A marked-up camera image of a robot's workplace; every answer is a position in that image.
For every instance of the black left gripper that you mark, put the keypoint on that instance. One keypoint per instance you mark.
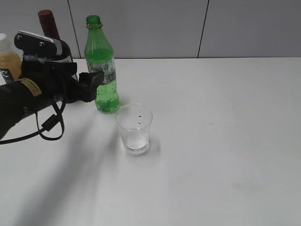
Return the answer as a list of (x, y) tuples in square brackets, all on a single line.
[(59, 79)]

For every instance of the green sprite bottle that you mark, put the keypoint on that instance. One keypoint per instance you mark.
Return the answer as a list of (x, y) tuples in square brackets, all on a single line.
[(99, 57)]

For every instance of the transparent plastic cup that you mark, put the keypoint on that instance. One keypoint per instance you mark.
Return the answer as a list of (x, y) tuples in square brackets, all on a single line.
[(134, 123)]

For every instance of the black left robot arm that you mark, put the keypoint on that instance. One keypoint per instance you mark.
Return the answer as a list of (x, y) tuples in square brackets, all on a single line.
[(18, 100)]

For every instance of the dark red wine bottle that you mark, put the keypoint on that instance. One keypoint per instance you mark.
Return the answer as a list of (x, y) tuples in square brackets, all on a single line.
[(49, 28)]

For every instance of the orange juice bottle white cap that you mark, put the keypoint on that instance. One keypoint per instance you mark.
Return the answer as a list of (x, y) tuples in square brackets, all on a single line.
[(10, 61)]

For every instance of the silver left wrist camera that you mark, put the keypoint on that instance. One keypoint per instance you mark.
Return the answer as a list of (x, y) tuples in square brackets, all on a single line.
[(38, 45)]

